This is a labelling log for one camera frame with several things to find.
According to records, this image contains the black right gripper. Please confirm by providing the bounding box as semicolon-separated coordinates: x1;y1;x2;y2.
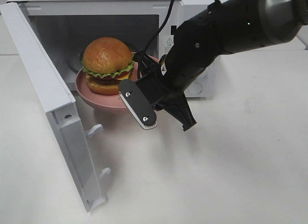
119;54;197;132

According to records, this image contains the pink round plate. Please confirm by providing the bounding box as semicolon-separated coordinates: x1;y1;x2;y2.
75;52;161;114

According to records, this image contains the toy hamburger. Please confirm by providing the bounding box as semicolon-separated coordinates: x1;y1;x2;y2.
81;37;135;95

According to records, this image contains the white microwave door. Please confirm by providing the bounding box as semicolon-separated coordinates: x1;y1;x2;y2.
0;2;107;211

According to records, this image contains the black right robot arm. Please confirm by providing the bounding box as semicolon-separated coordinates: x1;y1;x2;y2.
119;0;308;131

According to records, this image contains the white microwave oven body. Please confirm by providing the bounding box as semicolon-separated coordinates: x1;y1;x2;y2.
6;0;232;99

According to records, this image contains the glass microwave turntable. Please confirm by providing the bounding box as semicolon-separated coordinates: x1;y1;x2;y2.
65;46;84;73

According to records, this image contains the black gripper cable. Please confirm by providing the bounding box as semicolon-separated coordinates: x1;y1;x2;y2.
132;0;222;77

